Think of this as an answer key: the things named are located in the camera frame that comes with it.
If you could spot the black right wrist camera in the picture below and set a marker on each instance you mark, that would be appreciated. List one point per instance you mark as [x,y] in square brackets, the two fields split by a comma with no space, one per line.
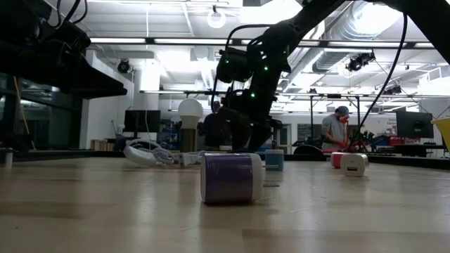
[233,65]

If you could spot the red storage bin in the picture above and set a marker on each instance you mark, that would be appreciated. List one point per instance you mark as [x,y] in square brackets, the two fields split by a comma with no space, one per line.
[397,141]

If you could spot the blue storage bin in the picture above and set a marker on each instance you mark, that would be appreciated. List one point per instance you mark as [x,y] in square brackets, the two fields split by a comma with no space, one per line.
[380,141]

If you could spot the white light bulb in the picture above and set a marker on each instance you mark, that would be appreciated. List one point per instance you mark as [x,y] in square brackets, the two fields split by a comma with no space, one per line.
[190,110]

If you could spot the black background robot arm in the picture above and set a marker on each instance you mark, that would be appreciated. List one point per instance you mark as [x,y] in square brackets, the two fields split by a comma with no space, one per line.
[365,140]

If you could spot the yellow plastic basket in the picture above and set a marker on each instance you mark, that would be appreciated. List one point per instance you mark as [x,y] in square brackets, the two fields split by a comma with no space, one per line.
[444,133]

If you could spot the white USB wall charger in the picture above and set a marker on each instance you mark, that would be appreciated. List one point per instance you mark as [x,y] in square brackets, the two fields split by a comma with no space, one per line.
[353,165]

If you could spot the wooden crate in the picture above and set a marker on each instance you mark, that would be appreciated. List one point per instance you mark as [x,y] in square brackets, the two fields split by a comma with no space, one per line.
[102,144]

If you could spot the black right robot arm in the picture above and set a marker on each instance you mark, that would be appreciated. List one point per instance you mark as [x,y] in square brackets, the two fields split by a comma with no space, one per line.
[309,14]

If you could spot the long linear ceiling light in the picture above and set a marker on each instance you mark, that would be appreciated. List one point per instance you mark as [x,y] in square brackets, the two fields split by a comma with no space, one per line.
[193,41]

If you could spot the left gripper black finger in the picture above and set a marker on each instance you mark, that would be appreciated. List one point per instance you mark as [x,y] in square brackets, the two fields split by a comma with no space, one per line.
[102,88]
[77,66]

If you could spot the pink USB wall charger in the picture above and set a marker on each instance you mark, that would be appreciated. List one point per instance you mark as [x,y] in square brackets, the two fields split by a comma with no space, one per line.
[335,160]

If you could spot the person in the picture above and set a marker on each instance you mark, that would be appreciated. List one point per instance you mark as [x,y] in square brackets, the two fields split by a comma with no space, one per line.
[214,133]
[334,130]

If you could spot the small white post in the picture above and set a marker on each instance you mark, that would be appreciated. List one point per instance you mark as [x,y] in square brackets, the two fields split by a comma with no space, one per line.
[8,158]

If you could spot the black computer monitor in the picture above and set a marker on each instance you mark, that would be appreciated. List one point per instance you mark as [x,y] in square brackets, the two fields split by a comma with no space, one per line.
[142,121]
[415,124]

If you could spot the black ceiling-mounted camera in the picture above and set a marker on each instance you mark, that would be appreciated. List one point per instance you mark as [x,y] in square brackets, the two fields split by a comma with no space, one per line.
[393,91]
[358,61]
[123,66]

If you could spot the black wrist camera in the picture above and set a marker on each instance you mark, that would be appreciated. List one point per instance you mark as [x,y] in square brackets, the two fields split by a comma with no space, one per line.
[68,40]
[233,65]

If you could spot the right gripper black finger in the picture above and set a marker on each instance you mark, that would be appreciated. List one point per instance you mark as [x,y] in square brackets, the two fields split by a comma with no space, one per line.
[262,135]
[240,135]

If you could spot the black aluminium table frame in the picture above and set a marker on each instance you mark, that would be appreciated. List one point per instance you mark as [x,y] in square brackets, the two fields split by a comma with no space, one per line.
[70,153]

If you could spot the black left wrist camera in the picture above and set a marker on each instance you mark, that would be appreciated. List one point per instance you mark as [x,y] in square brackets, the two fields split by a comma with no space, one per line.
[68,40]

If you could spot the black background station frame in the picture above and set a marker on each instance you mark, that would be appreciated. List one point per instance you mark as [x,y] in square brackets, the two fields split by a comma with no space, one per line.
[311,116]

